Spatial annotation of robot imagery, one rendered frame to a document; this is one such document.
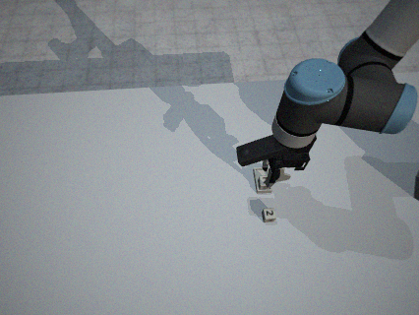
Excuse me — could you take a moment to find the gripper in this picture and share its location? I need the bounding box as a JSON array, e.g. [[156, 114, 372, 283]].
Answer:
[[262, 136, 317, 188]]

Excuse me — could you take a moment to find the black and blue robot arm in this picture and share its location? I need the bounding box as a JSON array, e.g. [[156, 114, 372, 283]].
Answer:
[[236, 0, 419, 166]]

